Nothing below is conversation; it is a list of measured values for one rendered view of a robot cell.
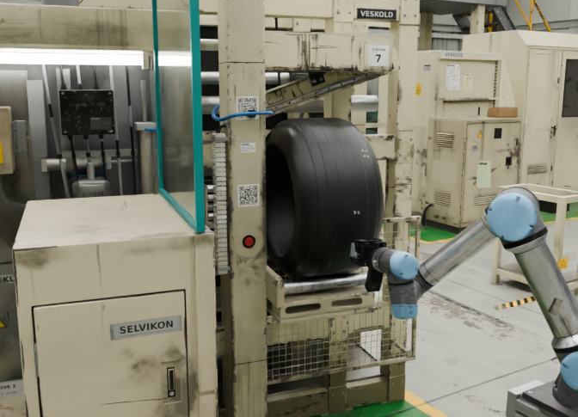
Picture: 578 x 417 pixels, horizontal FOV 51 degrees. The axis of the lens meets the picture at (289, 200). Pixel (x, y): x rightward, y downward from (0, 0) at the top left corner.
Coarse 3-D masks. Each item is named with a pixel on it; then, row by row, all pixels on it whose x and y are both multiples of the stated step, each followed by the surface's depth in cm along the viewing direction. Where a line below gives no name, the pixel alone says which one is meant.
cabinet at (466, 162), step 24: (432, 120) 680; (456, 120) 649; (480, 120) 649; (504, 120) 669; (432, 144) 684; (456, 144) 652; (480, 144) 655; (504, 144) 674; (432, 168) 687; (456, 168) 655; (480, 168) 660; (504, 168) 680; (432, 192) 690; (456, 192) 658; (480, 192) 667; (432, 216) 694; (456, 216) 662; (480, 216) 673
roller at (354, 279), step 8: (296, 280) 209; (304, 280) 209; (312, 280) 210; (320, 280) 210; (328, 280) 211; (336, 280) 212; (344, 280) 213; (352, 280) 214; (360, 280) 215; (288, 288) 206; (296, 288) 207; (304, 288) 208; (312, 288) 209; (320, 288) 210; (328, 288) 212
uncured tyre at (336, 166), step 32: (288, 128) 206; (320, 128) 204; (352, 128) 207; (288, 160) 200; (320, 160) 194; (352, 160) 197; (288, 192) 246; (320, 192) 191; (352, 192) 195; (288, 224) 244; (320, 224) 192; (352, 224) 196; (288, 256) 207; (320, 256) 198
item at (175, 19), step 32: (160, 0) 159; (192, 0) 121; (160, 32) 163; (192, 32) 122; (160, 64) 166; (192, 64) 123; (160, 96) 170; (192, 96) 125; (160, 128) 174; (192, 128) 130; (160, 160) 177; (192, 160) 132; (160, 192) 177; (192, 192) 134; (192, 224) 133
